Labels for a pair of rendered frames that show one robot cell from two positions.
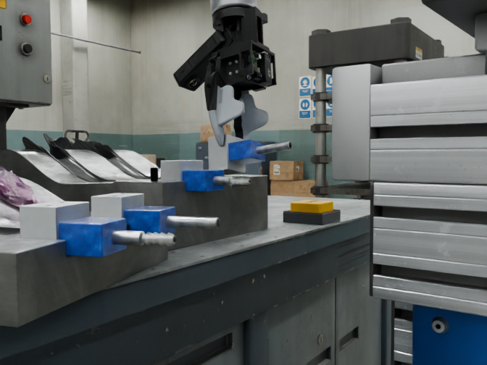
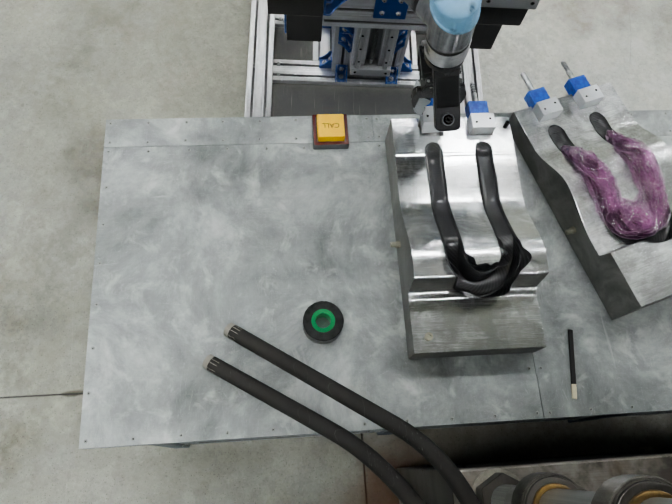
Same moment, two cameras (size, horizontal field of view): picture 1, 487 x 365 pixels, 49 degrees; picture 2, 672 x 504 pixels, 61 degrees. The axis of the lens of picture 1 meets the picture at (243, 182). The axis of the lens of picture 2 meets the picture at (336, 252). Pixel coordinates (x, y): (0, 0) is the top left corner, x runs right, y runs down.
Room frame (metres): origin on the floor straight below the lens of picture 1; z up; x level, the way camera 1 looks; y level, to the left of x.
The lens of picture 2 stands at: (1.46, 0.40, 1.94)
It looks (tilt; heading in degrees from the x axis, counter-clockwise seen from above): 69 degrees down; 222
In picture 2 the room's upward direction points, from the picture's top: 11 degrees clockwise
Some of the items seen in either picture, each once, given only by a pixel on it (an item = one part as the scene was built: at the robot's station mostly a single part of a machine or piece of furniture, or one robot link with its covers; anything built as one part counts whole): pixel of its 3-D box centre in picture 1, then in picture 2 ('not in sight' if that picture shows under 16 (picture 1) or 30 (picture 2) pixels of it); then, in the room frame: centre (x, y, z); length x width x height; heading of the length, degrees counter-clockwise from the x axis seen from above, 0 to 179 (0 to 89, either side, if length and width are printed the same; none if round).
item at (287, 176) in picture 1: (298, 189); not in sight; (7.66, -0.80, 0.42); 0.86 x 0.33 x 0.83; 56
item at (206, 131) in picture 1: (215, 132); not in sight; (8.36, 0.43, 1.26); 0.42 x 0.33 x 0.29; 56
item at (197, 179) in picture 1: (209, 180); (476, 108); (0.72, 0.05, 0.89); 0.13 x 0.05 x 0.05; 56
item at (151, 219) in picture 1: (159, 221); (535, 95); (0.55, 0.09, 0.86); 0.13 x 0.05 x 0.05; 74
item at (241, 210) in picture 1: (105, 187); (463, 228); (0.92, 0.24, 0.87); 0.50 x 0.26 x 0.14; 56
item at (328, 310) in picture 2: not in sight; (322, 322); (1.26, 0.22, 0.82); 0.08 x 0.08 x 0.04
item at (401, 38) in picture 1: (383, 143); not in sight; (5.31, -1.40, 1.03); 1.54 x 0.94 x 2.06; 146
